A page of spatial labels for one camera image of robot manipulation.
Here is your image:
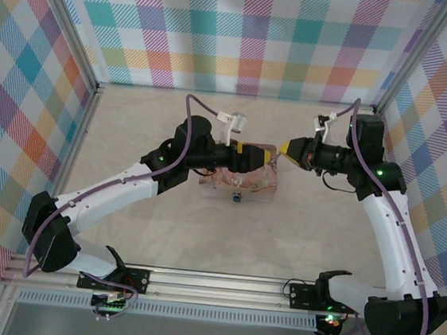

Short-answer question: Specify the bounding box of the pink illustrated tin box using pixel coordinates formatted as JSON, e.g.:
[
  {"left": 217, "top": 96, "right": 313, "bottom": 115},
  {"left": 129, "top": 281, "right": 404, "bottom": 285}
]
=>
[{"left": 196, "top": 136, "right": 283, "bottom": 207}]

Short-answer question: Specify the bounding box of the circuit board with orange part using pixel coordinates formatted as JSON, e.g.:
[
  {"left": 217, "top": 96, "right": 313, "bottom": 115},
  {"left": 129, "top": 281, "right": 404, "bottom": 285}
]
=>
[{"left": 317, "top": 312, "right": 344, "bottom": 331}]

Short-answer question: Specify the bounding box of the circuit board with green lights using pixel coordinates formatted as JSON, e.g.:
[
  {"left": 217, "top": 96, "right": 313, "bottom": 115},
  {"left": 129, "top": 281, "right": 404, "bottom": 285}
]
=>
[{"left": 91, "top": 289, "right": 131, "bottom": 313}]

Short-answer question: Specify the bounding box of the thin black cable loop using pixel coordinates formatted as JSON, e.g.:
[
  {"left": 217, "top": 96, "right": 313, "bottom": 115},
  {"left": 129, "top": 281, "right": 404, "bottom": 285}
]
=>
[{"left": 320, "top": 170, "right": 359, "bottom": 195}]

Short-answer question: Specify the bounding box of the thin aluminium floor rail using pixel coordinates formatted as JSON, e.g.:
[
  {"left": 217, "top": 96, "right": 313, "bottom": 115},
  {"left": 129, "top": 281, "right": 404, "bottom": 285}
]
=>
[{"left": 95, "top": 78, "right": 377, "bottom": 115}]

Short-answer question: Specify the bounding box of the aluminium frame post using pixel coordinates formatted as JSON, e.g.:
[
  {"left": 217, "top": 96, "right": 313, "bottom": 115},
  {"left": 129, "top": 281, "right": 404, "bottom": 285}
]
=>
[
  {"left": 371, "top": 0, "right": 447, "bottom": 122},
  {"left": 25, "top": 0, "right": 108, "bottom": 97}
]

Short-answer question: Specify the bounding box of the aluminium side floor rail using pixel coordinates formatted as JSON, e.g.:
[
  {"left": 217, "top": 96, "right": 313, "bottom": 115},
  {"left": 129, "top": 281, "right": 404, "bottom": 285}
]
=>
[{"left": 54, "top": 80, "right": 107, "bottom": 203}]

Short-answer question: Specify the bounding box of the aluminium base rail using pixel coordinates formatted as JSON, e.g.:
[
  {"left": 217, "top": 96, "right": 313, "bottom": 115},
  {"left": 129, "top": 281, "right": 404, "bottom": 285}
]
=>
[{"left": 0, "top": 250, "right": 374, "bottom": 324}]

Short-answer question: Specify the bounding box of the white slotted cable duct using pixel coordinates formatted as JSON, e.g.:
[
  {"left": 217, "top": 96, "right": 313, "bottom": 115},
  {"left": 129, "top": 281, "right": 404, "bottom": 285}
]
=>
[{"left": 16, "top": 283, "right": 319, "bottom": 334}]

